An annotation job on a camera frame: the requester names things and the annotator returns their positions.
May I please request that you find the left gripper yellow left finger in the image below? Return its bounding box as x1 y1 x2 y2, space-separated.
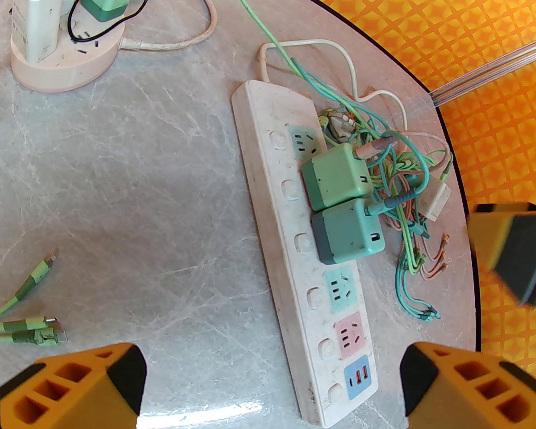
0 342 148 429

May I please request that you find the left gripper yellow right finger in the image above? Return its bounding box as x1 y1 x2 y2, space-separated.
402 341 536 429

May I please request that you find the small white charger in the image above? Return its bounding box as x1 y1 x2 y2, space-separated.
418 175 452 221

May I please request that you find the teal cube charger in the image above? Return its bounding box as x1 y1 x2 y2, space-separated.
311 198 386 265

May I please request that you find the long white power strip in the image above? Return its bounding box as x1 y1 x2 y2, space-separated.
231 80 379 428

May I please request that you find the slim white charger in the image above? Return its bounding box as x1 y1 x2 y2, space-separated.
11 0 67 63

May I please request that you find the light green multi-head cable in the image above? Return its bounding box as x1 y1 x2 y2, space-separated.
0 0 67 345

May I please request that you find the teal multi-head cable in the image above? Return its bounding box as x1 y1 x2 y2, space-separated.
290 59 443 323

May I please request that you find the aluminium frame post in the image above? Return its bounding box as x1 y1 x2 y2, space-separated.
429 34 536 106

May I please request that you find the power strip thin white cable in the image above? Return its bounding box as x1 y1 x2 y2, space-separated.
259 38 452 160

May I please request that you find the light green charging cable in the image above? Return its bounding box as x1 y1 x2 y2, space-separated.
223 0 454 276

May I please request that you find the black usb cable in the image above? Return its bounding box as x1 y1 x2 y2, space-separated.
0 0 155 44

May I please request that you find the round socket white power cable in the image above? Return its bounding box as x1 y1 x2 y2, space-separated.
118 0 218 52

